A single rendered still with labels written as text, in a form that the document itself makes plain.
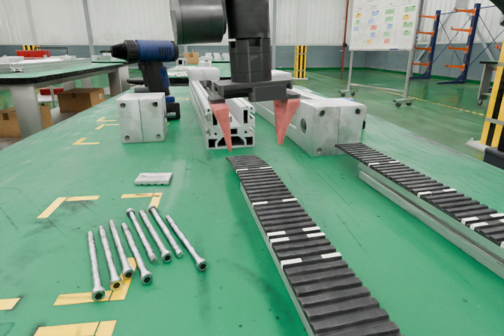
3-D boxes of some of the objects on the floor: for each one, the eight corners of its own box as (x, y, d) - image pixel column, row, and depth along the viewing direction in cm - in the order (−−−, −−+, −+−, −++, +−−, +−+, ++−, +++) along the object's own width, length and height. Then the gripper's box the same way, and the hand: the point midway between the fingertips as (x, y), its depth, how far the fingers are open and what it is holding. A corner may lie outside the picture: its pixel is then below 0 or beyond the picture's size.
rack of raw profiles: (404, 79, 1079) (414, 10, 1013) (428, 78, 1089) (440, 10, 1023) (482, 91, 766) (504, -8, 700) (515, 90, 776) (540, -8, 710)
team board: (337, 96, 674) (345, -2, 615) (355, 94, 695) (364, -1, 637) (396, 107, 545) (413, -17, 487) (415, 105, 566) (433, -14, 508)
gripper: (206, 40, 38) (217, 160, 42) (301, 35, 40) (301, 148, 45) (201, 41, 44) (211, 145, 49) (283, 37, 47) (286, 136, 51)
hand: (254, 142), depth 47 cm, fingers open, 8 cm apart
